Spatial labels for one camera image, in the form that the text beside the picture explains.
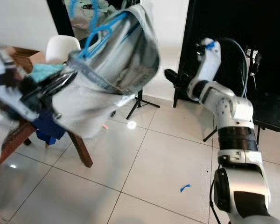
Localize teal cloth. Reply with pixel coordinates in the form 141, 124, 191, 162
30, 63, 67, 85

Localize plain navy garment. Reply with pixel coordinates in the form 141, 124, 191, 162
31, 110, 71, 146

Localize light grey shorts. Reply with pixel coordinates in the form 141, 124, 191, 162
60, 3, 161, 139

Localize cardboard box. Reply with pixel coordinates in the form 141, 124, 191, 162
9, 46, 46, 67

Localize black tripod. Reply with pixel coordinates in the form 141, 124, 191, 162
126, 91, 161, 121

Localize white plastic chair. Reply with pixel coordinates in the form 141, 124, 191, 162
45, 35, 83, 67

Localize black door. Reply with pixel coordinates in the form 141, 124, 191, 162
173, 0, 280, 109

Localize blue plastic hanger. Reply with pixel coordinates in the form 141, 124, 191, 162
69, 0, 129, 60

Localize white bedding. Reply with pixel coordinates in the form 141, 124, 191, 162
65, 0, 112, 40

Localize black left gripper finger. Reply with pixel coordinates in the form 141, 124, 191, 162
47, 84, 73, 100
44, 70, 80, 87

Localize black white striped bundle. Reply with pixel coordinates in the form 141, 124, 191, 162
245, 45, 263, 71

